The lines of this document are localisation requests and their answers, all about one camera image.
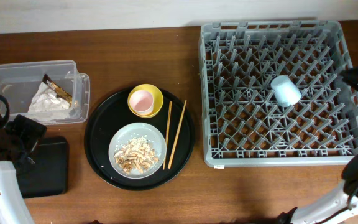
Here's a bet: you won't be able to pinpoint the food scraps on plate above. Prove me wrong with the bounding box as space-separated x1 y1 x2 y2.
113 136 160 174

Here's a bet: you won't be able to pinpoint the wooden chopstick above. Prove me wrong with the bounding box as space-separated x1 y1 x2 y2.
167 100 187 169
162 101 172 170

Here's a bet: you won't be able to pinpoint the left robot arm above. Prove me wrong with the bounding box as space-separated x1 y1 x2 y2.
0 95 47 223

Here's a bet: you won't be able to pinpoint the blue cup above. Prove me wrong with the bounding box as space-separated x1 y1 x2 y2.
270 75 301 107

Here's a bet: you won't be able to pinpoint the brown gold snack wrapper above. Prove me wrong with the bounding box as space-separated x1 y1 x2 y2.
42 74 73 105

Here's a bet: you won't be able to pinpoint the yellow bowl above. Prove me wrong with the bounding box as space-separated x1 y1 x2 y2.
127 84 163 118

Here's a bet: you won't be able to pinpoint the grey plate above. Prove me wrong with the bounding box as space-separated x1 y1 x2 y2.
108 123 167 179

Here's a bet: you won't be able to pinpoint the white napkin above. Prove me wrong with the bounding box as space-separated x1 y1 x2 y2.
27 82 70 122

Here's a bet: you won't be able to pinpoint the black rectangular tray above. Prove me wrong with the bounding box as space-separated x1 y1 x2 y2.
17 136 69 198

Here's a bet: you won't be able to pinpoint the clear plastic waste bin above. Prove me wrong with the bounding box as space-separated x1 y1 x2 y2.
0 60 90 125

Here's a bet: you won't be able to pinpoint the grey plastic dishwasher rack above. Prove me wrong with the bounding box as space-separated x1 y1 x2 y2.
199 21 358 168

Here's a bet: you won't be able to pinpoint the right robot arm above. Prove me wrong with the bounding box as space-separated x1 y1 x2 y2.
275 67 358 224

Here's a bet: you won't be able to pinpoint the pink cup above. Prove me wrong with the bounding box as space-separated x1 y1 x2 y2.
129 90 154 116

